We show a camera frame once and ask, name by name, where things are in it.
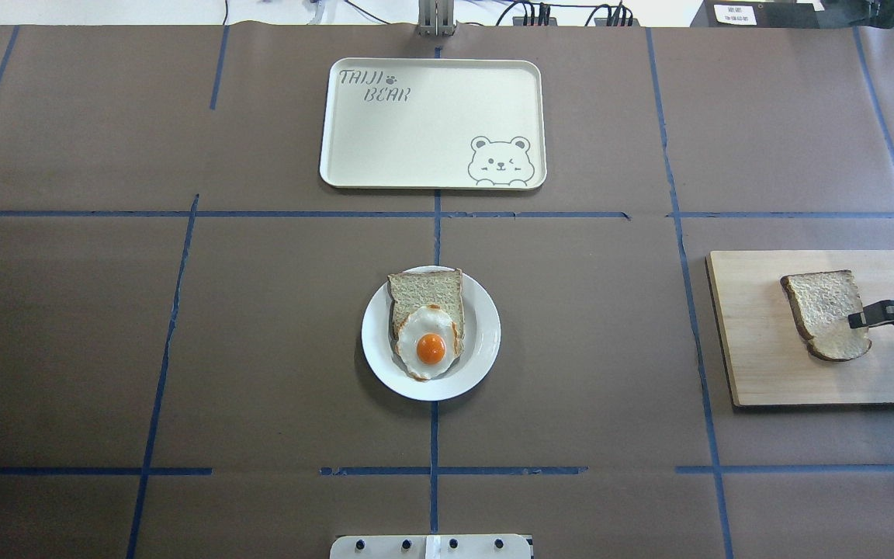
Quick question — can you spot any bread slice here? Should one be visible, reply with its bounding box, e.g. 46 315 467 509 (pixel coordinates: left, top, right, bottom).
780 269 872 362
387 269 465 340

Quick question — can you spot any white round plate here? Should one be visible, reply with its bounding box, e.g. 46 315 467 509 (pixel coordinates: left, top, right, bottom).
361 266 501 402

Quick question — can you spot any bread slice on plate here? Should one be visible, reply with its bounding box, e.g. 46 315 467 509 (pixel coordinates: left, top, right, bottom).
387 269 465 340

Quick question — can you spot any wooden cutting board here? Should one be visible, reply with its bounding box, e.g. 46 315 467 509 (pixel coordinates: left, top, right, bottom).
706 250 894 407

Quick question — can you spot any black power strip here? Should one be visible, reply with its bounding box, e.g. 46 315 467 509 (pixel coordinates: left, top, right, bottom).
494 1 641 28

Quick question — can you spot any fried egg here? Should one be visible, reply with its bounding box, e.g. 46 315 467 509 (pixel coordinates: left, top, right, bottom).
395 304 462 382

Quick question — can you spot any cream bear tray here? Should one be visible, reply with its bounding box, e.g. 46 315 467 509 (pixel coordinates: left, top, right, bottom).
319 57 549 191

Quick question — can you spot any aluminium frame post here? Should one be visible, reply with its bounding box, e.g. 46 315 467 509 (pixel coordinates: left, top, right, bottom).
418 0 457 36

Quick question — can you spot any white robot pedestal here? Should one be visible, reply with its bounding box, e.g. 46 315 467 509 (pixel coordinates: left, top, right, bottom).
329 533 535 558

